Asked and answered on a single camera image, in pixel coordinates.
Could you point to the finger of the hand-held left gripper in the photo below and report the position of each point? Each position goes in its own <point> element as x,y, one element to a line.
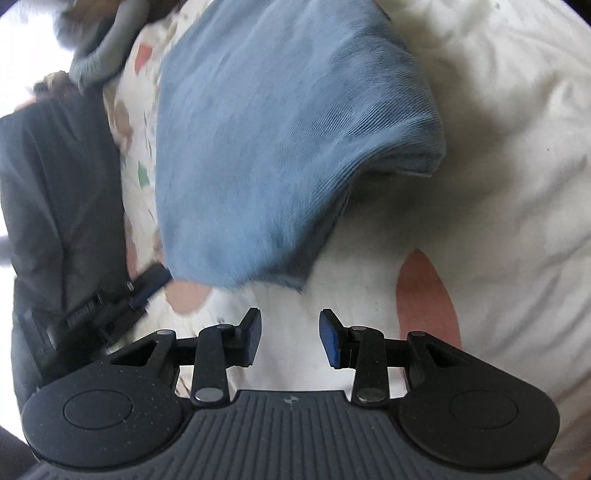
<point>152,278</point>

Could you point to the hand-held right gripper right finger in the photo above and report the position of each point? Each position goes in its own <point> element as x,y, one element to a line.
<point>328,341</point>

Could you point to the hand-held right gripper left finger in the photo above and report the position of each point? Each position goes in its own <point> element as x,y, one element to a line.
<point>253,337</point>

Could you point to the blue denim jeans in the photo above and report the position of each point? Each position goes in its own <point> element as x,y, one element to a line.
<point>277,138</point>

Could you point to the dark grey duvet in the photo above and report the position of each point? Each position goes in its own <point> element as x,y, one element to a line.
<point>55,184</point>

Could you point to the brown plush bear toy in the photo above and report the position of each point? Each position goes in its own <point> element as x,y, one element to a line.
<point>57,82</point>

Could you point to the grey neck pillow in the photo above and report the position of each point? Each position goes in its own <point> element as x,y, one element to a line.
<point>101,55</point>

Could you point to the cream bear print blanket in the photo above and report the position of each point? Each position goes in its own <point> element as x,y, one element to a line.
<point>508,161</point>

